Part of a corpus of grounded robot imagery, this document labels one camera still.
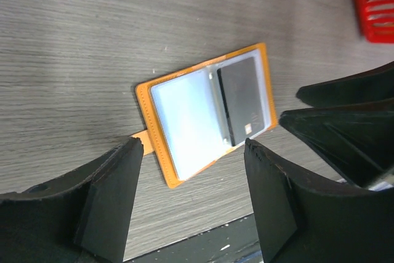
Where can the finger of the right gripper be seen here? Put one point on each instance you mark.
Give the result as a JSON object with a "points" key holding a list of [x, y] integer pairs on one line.
{"points": [[369, 86], [355, 140]]}

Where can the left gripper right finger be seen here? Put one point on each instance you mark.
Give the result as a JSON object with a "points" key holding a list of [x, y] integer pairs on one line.
{"points": [[304, 217]]}

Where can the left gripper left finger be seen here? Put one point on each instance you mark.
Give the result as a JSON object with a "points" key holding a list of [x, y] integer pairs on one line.
{"points": [[81, 216]]}

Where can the orange leather card holder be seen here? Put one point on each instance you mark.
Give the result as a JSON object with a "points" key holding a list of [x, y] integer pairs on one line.
{"points": [[184, 114]]}

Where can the red plastic shopping basket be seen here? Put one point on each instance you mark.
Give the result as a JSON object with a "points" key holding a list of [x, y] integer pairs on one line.
{"points": [[375, 19]]}

